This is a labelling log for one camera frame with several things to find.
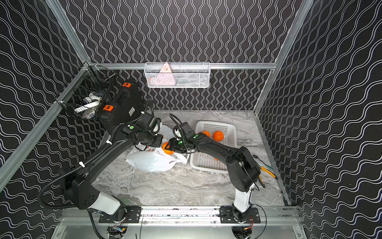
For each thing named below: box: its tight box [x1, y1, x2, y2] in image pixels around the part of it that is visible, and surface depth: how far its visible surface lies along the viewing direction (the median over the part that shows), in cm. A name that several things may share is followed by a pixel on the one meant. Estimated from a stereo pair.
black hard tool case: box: [97, 79, 145, 130], surface depth 93 cm
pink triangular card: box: [155, 62, 176, 86], surface depth 92 cm
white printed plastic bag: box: [125, 142, 188, 172], surface depth 83 cm
